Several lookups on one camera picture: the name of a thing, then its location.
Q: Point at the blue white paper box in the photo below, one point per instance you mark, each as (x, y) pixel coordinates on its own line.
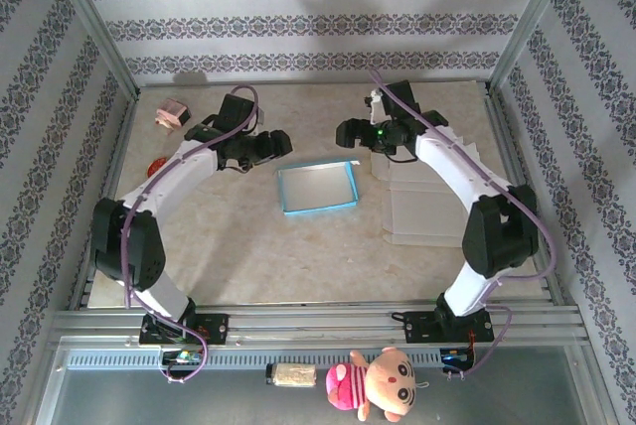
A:
(318, 186)

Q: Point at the yellow white paper box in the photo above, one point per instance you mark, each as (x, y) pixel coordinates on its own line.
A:
(422, 216)

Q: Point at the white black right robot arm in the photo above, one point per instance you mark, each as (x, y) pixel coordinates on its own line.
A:
(502, 236)

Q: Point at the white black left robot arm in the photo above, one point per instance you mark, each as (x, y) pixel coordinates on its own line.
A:
(144, 251)

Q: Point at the small pink toy box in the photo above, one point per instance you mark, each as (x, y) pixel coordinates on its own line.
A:
(171, 114)

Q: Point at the red round disc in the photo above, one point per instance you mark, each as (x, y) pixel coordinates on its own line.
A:
(156, 165)

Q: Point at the small circuit board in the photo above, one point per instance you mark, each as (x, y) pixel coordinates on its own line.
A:
(181, 356)
(454, 356)

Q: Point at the white roll with black cap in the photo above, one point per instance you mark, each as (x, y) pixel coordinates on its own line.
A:
(293, 375)

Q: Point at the pink plush doll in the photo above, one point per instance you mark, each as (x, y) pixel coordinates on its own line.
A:
(377, 385)

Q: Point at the grey metal shelf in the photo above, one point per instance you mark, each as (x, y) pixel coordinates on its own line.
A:
(149, 400)

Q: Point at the aluminium side rail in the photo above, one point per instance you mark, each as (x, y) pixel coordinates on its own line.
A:
(509, 147)
(120, 147)

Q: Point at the aluminium frame post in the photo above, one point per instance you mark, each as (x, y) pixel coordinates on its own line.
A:
(92, 23)
(529, 23)

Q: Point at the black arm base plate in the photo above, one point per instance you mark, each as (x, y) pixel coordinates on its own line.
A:
(417, 326)
(216, 328)

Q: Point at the aluminium cross rail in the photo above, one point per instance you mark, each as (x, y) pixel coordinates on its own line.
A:
(318, 328)

